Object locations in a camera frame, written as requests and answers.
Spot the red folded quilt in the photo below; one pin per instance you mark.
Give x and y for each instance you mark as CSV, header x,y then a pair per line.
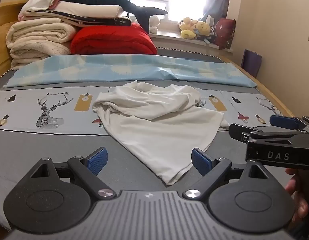
x,y
112,40

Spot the white folded bedding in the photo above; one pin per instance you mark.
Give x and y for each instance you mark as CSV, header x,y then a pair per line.
x,y
99,20

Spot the printed grey bedsheet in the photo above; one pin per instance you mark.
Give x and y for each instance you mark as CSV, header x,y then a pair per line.
x,y
44,142

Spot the white folded quilt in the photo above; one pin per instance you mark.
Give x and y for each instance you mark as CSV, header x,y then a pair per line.
x,y
92,9

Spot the white plush toy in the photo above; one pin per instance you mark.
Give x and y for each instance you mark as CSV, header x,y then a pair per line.
x,y
154,23

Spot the white folded cloth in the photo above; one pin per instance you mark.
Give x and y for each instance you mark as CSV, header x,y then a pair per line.
x,y
42,1

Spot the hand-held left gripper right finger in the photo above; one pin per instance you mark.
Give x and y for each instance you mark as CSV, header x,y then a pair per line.
x,y
201,162

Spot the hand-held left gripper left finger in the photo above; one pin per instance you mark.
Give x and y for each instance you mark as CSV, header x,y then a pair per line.
x,y
98,162

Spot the yellow-headed plush doll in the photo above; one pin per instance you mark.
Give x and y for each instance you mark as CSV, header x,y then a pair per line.
x,y
203,27

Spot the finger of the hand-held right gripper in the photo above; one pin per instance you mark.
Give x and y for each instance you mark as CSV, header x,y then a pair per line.
x,y
240,133
282,121

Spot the purple board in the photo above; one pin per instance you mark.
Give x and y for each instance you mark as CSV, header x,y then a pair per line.
x,y
252,63

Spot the yellow plush toy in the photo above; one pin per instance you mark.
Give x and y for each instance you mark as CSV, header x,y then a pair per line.
x,y
187,27

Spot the cream folded blanket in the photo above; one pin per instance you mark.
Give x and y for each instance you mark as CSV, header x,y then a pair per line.
x,y
39,31
37,53

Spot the wooden bed frame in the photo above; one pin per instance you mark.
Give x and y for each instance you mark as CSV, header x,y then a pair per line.
x,y
269,92

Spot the light blue patterned sheet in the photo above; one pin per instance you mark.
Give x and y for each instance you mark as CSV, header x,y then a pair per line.
x,y
119,67

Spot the white t-shirt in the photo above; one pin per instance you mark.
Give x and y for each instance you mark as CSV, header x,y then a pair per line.
x,y
154,127

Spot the dark red cushion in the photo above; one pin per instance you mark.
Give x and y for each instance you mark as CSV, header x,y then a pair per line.
x,y
225,32

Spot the wooden headboard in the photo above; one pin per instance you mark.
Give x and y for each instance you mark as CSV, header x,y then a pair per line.
x,y
2,30

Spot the person's right hand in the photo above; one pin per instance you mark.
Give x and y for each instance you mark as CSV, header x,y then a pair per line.
x,y
298,195

